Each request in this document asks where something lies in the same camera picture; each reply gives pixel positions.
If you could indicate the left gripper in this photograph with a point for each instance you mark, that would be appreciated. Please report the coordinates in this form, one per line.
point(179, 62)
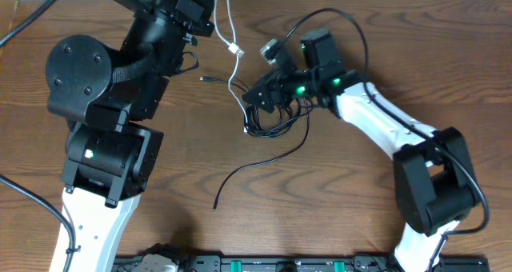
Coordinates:
point(192, 5)

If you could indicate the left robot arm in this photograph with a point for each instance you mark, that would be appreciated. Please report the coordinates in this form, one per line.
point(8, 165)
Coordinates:
point(105, 94)

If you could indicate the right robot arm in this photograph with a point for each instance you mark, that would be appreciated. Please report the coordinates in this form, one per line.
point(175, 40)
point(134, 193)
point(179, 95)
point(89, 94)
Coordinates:
point(435, 186)

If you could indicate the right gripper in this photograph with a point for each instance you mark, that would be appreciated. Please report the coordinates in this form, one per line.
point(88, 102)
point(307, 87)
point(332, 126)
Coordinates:
point(274, 81)

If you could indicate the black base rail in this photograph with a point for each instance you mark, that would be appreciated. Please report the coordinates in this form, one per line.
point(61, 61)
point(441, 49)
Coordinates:
point(360, 262)

